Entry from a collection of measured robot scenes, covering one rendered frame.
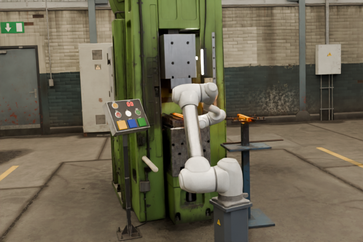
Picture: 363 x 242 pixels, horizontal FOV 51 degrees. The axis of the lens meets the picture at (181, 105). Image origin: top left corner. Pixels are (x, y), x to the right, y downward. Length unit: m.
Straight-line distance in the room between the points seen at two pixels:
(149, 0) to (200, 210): 2.02
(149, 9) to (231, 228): 2.10
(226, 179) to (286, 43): 7.98
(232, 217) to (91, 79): 6.78
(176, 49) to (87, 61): 5.48
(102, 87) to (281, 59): 4.52
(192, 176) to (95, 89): 6.65
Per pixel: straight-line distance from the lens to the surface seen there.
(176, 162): 3.54
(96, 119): 8.87
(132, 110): 3.30
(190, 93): 2.59
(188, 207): 3.72
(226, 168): 2.38
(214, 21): 3.81
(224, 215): 2.44
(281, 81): 10.09
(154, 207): 3.81
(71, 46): 9.55
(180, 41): 3.53
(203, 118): 3.14
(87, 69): 8.83
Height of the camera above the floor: 1.44
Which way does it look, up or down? 5 degrees down
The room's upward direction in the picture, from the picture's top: 2 degrees counter-clockwise
